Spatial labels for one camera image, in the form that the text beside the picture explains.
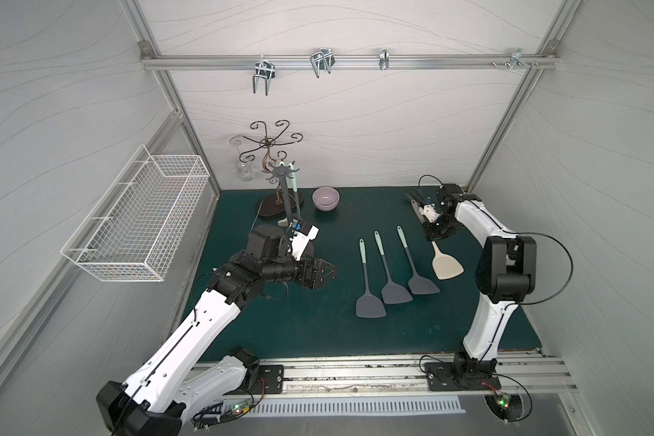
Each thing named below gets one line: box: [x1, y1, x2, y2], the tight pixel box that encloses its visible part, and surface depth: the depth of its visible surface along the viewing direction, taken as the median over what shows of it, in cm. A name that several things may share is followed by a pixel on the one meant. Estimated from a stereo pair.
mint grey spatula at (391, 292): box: [374, 230, 413, 305], surface depth 91 cm
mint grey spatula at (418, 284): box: [396, 225, 441, 296], surface depth 93 cm
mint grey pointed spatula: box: [287, 162, 298, 193], surface depth 76 cm
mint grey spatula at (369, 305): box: [356, 237, 387, 318], surface depth 88 cm
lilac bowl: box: [310, 185, 342, 212], surface depth 113 cm
